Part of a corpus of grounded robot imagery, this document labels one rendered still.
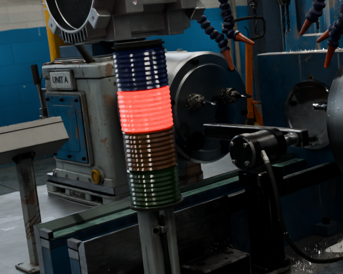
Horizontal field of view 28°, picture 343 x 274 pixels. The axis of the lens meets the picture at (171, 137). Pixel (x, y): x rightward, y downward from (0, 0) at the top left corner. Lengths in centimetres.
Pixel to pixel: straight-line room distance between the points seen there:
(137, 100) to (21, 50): 628
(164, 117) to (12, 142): 56
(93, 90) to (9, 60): 534
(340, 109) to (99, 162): 74
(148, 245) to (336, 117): 45
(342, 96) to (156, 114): 44
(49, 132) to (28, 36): 576
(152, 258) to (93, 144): 91
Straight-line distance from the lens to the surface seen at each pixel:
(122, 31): 102
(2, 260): 144
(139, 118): 75
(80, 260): 104
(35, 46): 708
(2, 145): 127
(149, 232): 79
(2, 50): 694
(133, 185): 77
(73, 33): 104
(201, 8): 109
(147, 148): 75
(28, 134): 129
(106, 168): 166
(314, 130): 144
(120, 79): 76
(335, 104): 112
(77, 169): 178
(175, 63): 149
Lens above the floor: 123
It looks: 9 degrees down
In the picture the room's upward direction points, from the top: 6 degrees counter-clockwise
